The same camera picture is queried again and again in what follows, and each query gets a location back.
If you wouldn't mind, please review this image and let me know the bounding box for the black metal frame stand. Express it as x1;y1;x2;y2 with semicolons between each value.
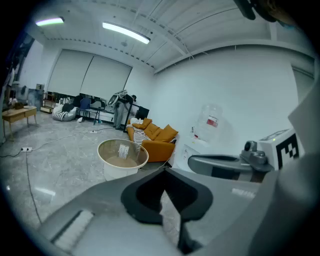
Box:
123;103;141;133

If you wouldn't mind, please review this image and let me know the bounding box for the black white striped blanket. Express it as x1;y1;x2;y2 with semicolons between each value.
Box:
132;127;154;146

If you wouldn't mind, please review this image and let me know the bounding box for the blue chair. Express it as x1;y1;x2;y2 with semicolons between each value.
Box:
74;97;92;123

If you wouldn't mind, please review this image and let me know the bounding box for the white roller blind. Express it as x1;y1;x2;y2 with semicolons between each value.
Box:
79;55;133;101
47;49;95;97

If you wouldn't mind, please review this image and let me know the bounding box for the white striped bean bag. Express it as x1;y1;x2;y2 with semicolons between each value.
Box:
51;102;79;122

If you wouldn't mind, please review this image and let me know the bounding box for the clear water bottle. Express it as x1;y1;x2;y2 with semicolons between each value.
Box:
195;102;225;144

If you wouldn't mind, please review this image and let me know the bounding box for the black floor cable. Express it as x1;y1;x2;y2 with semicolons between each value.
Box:
0;149;23;159
24;151;43;225

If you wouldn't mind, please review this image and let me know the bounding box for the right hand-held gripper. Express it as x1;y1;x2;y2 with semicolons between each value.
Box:
187;128;307;184

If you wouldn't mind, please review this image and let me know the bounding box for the grey metal cabinet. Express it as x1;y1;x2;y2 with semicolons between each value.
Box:
27;88;45;111

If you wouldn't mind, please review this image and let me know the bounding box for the white floor cable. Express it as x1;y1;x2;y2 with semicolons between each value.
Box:
31;126;116;151

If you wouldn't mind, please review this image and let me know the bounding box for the long ceiling light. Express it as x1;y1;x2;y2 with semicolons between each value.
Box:
34;16;65;27
101;21;151;45

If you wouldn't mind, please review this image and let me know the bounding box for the white water dispenser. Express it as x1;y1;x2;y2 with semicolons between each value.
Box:
172;138;215;173

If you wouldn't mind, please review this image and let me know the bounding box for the wooden shelf rack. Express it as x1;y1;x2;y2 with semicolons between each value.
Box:
40;91;55;114

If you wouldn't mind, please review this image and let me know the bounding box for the black chair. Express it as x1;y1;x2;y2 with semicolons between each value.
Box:
92;99;108;126

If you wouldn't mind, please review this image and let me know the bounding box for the black screen panel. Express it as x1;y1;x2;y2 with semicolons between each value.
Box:
135;105;151;121

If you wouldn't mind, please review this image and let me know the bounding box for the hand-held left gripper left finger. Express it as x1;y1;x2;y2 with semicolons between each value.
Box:
37;167;180;256

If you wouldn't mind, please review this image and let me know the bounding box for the orange sofa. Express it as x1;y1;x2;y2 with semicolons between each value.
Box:
126;117;180;163

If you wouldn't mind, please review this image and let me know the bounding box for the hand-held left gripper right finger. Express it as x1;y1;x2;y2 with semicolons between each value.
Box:
162;167;263;256

